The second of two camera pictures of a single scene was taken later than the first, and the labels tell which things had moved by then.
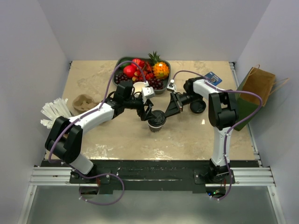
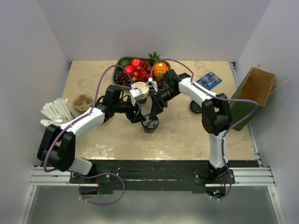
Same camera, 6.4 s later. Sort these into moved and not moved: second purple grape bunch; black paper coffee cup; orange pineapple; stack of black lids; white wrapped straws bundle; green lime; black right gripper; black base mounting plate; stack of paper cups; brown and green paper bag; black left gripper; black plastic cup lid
Moved: black plastic cup lid; black right gripper; black paper coffee cup; black left gripper
Not moved: black base mounting plate; green lime; white wrapped straws bundle; brown and green paper bag; stack of paper cups; stack of black lids; orange pineapple; second purple grape bunch
